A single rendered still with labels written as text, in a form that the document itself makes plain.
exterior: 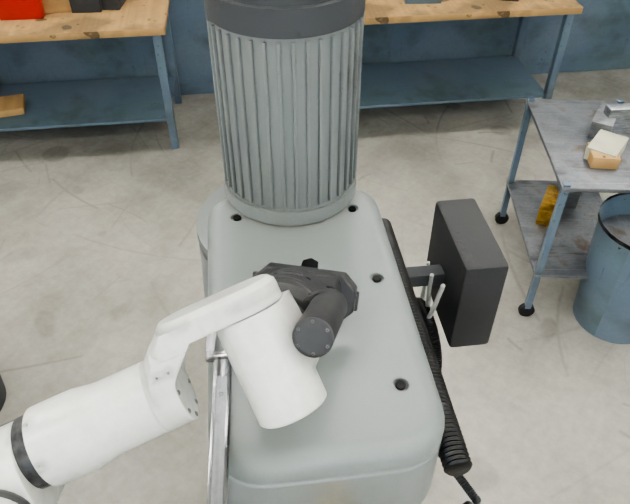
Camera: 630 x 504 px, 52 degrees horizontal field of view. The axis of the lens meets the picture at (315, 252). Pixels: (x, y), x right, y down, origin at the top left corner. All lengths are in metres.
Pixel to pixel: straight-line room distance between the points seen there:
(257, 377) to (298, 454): 0.16
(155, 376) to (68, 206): 3.81
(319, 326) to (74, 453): 0.22
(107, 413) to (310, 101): 0.45
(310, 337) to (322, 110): 0.38
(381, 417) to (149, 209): 3.53
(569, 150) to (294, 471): 2.73
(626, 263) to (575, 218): 0.63
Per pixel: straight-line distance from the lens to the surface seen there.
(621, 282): 3.26
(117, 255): 3.86
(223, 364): 0.74
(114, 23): 4.40
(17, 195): 4.55
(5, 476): 0.59
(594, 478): 3.05
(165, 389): 0.54
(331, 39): 0.79
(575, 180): 3.06
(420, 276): 1.22
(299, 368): 0.54
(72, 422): 0.57
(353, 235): 0.90
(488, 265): 1.14
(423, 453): 0.71
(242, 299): 0.52
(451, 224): 1.21
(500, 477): 2.92
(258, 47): 0.78
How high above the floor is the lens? 2.47
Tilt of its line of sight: 42 degrees down
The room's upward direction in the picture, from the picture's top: straight up
